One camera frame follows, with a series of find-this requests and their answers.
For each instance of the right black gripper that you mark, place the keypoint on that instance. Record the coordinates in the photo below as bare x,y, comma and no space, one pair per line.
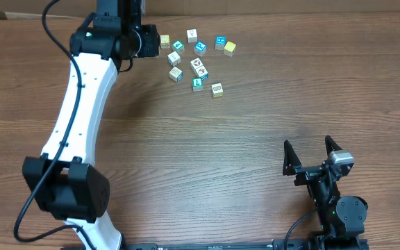
294,167

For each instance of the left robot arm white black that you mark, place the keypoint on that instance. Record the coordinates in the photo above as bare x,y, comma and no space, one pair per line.
63,179

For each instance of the blue block top right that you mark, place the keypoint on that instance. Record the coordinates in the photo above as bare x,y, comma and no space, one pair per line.
220,42

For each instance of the green letter L block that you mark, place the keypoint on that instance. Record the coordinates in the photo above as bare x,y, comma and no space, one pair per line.
197,84

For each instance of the white block red picture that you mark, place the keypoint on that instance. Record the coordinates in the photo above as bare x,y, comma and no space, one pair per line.
196,63
201,72

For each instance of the white block yellow side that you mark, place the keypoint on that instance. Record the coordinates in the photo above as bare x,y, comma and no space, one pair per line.
217,90

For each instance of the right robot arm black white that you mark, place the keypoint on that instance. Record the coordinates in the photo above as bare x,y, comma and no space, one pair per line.
341,218

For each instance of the white block red picture lower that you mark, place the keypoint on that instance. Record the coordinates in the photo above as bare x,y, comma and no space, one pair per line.
201,72

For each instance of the blue letter P block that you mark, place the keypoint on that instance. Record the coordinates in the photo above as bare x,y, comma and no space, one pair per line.
200,48

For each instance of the white block top centre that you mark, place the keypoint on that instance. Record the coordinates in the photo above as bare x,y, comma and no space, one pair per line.
192,36

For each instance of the yellow block far right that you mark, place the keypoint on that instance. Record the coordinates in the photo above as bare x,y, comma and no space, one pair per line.
229,48

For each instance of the white block red picture upper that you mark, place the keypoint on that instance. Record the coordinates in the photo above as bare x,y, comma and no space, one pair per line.
196,63

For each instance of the white engraved block blue side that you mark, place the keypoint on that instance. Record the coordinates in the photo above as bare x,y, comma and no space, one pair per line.
176,74

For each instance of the green block number four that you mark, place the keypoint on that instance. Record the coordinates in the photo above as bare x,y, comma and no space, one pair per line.
178,46

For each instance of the yellow top block left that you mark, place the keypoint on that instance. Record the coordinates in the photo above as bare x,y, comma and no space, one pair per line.
165,42

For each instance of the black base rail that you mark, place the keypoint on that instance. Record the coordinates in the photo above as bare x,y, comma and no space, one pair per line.
273,245

